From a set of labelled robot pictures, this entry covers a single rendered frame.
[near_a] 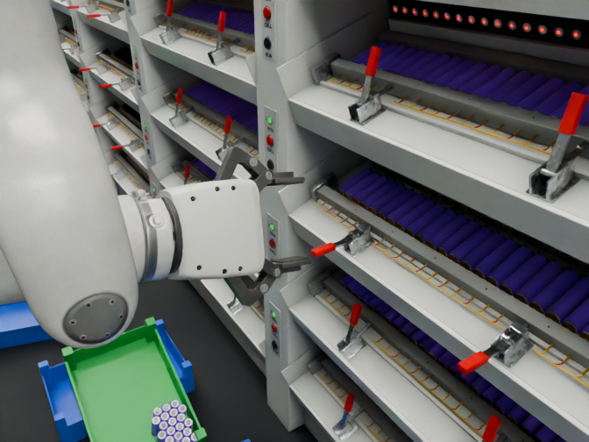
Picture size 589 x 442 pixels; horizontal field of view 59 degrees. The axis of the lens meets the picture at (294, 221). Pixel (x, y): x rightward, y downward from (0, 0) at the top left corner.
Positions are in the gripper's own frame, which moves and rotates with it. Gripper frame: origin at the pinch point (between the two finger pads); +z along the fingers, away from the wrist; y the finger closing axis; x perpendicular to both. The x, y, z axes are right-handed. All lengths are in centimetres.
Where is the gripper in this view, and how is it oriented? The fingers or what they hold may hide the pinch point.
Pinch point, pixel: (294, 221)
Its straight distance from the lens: 59.5
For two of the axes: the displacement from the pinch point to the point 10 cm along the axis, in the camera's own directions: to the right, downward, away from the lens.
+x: 5.5, -0.1, -8.3
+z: 8.3, -0.9, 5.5
